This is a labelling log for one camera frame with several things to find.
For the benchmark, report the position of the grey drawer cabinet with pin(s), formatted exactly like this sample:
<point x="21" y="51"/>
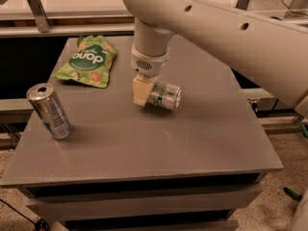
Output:
<point x="145" y="168"/>

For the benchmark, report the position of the silver green 7up can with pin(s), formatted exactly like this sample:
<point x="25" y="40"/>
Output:
<point x="165" y="95"/>

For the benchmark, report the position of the green snack bag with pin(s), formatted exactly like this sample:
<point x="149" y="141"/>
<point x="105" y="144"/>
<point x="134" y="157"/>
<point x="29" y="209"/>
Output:
<point x="91" y="64"/>

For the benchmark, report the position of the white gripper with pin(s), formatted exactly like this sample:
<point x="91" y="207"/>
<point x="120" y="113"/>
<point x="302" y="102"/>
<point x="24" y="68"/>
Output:
<point x="148" y="64"/>

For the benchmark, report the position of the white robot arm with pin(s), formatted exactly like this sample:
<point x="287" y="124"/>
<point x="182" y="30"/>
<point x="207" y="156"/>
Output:
<point x="268" y="52"/>

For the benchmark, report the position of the green tool on floor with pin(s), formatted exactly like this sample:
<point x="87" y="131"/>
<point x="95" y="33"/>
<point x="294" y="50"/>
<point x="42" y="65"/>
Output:
<point x="293" y="195"/>

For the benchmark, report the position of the left metal bracket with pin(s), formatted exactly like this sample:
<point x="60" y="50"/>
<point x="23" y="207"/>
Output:
<point x="39" y="15"/>

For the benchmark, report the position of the tall silver blue can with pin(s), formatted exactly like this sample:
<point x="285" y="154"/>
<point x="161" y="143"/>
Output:
<point x="47" y="104"/>

